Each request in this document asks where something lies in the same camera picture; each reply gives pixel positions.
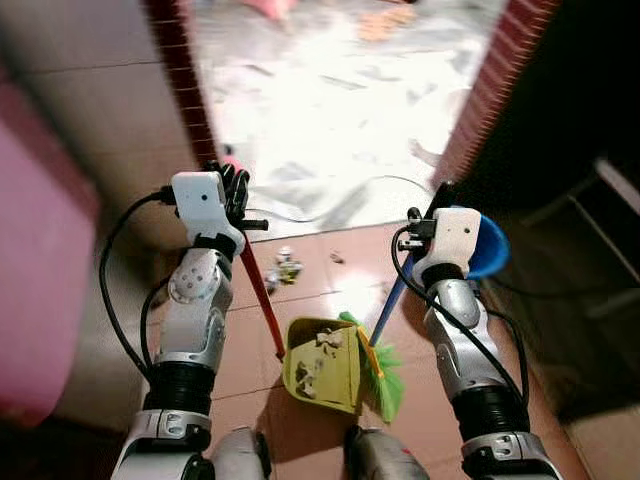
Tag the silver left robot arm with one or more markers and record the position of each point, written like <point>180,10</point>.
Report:
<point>195,310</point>

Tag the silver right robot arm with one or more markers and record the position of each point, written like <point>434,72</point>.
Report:
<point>470,360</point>

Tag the pink cloth item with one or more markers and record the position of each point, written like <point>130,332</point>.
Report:
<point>231,158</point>

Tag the blue plastic bucket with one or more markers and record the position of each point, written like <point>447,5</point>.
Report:
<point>488,245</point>

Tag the small trash scrap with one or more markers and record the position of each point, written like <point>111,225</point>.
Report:
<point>338,257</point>

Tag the crumpled trash pile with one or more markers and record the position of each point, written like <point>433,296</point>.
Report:
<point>287,270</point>

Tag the red tiled door jamb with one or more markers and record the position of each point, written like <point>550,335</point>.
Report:
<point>495,80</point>
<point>180,70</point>

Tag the silver right robot leg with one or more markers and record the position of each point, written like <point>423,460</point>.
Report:
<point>385,455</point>

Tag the silver robot leg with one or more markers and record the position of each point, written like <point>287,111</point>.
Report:
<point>243,455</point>
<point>385,455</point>

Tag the silver left robot leg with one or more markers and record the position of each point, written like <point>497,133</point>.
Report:
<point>243,455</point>

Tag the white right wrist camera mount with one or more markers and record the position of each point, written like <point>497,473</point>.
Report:
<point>450,240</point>

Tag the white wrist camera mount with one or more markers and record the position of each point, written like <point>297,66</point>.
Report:
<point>200,205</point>
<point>450,240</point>

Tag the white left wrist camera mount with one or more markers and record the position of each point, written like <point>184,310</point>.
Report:
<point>200,205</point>

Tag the grey metal frame stool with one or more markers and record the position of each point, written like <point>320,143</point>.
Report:
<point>600,175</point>

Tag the pink wall board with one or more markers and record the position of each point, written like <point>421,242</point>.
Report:
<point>40,260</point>

